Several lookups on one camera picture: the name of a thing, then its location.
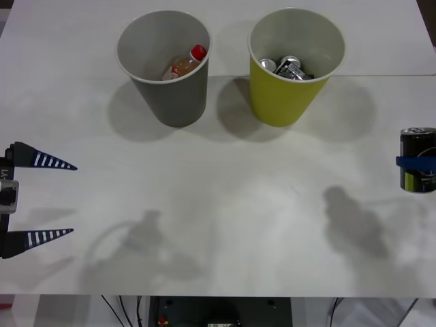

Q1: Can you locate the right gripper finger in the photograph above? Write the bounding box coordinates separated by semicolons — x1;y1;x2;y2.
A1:
394;154;436;170

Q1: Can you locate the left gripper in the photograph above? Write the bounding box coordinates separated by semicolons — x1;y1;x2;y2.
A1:
0;141;78;260

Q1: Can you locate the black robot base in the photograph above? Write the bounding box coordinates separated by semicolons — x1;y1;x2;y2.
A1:
149;296;294;327

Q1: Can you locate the yellow-green plastic bin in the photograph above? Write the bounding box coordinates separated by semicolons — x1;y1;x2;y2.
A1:
247;7;346;129

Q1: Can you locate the grey plastic bin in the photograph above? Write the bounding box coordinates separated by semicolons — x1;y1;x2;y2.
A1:
114;10;213;129

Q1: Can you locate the red-capped plastic bottle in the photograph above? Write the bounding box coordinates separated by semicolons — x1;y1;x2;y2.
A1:
161;44;208;82

